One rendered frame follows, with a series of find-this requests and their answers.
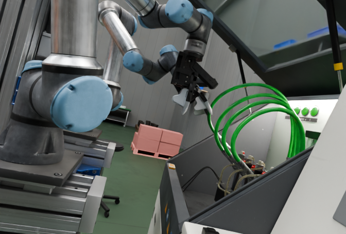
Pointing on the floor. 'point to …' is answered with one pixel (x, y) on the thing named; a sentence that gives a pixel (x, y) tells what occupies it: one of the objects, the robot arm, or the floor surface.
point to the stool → (102, 175)
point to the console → (319, 182)
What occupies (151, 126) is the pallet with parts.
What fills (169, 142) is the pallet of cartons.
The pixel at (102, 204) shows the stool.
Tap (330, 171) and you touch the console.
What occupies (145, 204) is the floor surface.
